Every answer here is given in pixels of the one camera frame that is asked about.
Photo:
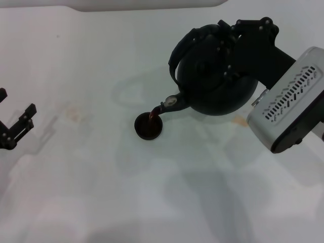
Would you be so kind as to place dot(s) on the black round teapot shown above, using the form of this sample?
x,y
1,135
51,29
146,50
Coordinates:
x,y
215,101

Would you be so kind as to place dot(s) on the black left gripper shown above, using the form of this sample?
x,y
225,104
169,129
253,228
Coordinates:
x,y
3,139

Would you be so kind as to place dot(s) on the white rounded panel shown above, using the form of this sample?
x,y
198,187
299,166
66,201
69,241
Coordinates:
x,y
152,3

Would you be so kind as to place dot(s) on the small black teacup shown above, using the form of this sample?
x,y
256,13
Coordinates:
x,y
149,138

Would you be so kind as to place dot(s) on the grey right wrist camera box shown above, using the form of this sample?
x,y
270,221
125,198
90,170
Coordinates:
x,y
291,101

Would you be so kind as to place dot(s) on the brown tea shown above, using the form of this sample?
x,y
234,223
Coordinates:
x,y
148,127

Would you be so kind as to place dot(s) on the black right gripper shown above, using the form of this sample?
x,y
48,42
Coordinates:
x,y
258,55

